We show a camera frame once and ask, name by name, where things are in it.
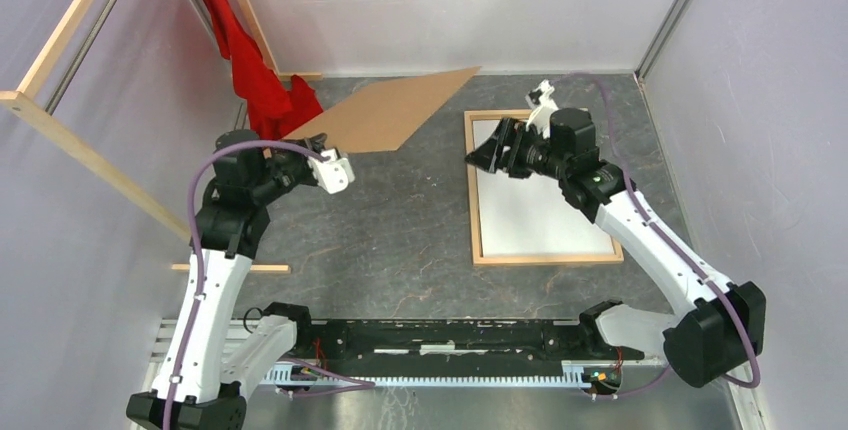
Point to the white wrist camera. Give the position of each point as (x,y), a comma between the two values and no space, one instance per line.
(333,171)
(542,107)

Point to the red cloth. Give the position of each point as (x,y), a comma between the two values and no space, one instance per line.
(273,111)

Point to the white slotted cable duct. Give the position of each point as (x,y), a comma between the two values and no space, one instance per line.
(289,375)

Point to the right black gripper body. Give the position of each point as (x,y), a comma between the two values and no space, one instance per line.
(531,154)

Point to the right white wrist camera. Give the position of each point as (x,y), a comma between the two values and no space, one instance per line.
(542,107)

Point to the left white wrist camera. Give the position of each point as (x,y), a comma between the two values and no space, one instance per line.
(333,171)

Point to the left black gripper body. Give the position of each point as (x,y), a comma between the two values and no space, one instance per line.
(284,171)

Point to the large wooden rack frame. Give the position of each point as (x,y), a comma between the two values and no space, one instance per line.
(151,97)

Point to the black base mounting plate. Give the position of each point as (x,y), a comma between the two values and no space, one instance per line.
(453,348)

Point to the large printed photo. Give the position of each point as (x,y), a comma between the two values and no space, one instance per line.
(543,208)

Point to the brown hardboard backing board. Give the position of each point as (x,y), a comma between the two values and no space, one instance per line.
(382,116)

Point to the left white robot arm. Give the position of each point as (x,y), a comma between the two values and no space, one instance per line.
(196,387)

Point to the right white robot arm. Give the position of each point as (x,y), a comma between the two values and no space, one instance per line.
(716,327)

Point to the light wooden picture frame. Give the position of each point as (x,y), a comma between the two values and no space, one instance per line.
(536,195)

